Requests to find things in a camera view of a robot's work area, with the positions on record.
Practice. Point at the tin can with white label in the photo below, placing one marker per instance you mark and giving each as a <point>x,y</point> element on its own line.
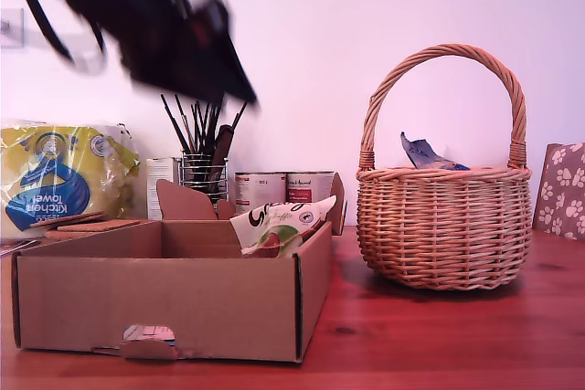
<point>260,189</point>

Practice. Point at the yellow kitchen towel pack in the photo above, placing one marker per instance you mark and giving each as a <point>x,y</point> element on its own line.
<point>68,166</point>

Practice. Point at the open cardboard box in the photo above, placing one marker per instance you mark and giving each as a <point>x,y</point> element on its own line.
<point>160,303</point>

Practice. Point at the white Galaxy egg bag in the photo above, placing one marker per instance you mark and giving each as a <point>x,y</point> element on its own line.
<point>274,225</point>

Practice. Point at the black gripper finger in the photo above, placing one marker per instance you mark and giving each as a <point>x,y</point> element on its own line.
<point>183,70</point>
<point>224,47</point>

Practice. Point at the thin black stick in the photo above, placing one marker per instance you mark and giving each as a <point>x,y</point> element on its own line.
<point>176,125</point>
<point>216,125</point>
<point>186,125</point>
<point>238,117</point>

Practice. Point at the paw print cushion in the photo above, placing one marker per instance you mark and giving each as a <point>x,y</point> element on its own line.
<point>562,189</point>

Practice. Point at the white wall socket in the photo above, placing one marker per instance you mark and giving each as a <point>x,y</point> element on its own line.
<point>11,27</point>

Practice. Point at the square cork coaster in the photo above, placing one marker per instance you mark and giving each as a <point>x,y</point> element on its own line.
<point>96,227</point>
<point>73,218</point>

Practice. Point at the tin can with red label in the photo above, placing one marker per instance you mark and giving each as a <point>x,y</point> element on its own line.
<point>306,184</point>

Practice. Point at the small white carton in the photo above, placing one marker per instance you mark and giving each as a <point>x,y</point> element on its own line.
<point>160,189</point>

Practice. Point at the blue Terry's chocolate egg bag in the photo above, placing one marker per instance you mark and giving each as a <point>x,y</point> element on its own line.
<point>422,152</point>

